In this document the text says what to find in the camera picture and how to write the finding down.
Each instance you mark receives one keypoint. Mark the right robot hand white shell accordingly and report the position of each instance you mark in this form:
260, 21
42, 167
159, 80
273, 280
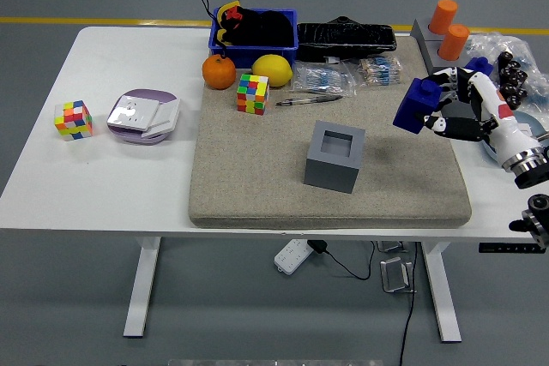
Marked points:
493, 109

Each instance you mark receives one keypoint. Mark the blue square seal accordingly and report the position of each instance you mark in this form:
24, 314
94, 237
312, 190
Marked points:
482, 66
414, 104

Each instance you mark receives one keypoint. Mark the orange cylinder seal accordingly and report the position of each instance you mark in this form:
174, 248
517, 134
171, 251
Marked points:
453, 42
442, 16

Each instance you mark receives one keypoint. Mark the small black cap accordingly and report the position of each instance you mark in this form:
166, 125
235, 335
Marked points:
506, 58
520, 95
520, 76
511, 66
514, 104

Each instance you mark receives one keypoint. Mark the clear crumpled plastic bag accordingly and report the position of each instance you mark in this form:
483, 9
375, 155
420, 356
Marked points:
493, 42

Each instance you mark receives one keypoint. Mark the clear bag of tan resistors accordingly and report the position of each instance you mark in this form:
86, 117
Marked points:
379, 71

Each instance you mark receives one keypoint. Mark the black table control panel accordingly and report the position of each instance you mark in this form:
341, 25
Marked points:
506, 248

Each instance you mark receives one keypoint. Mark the black wrapped long object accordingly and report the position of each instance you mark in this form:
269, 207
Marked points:
343, 40

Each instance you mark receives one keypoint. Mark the clear bag of blue resistors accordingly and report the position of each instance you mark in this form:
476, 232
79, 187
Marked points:
321, 79

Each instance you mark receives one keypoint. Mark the grey ballpoint pen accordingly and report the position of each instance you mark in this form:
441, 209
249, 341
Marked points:
309, 100

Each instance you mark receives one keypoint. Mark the white table leg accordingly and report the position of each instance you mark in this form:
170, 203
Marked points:
442, 293
141, 289

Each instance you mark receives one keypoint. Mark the yellow lemon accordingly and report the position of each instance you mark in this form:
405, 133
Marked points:
272, 70

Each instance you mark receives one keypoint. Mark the colourful puzzle cube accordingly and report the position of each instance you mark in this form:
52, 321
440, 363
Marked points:
253, 94
74, 121

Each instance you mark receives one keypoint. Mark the grey-brown mat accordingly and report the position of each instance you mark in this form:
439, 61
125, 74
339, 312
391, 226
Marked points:
257, 169

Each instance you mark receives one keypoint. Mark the blue plastic bin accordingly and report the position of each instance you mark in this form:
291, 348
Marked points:
253, 55

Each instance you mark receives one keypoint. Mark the white power strip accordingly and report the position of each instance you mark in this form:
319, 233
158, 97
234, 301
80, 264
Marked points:
292, 256

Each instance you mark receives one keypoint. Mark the orange fruit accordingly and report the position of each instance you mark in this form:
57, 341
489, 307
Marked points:
219, 72

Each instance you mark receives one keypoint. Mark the purple plate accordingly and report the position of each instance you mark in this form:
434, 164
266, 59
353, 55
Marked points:
128, 136

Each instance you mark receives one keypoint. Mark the white wall switch panel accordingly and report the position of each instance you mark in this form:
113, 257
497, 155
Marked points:
165, 115
528, 131

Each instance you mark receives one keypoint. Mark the metal bracket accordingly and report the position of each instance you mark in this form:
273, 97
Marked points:
395, 275
391, 247

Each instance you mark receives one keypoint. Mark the white wall socket panel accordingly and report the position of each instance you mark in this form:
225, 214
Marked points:
130, 112

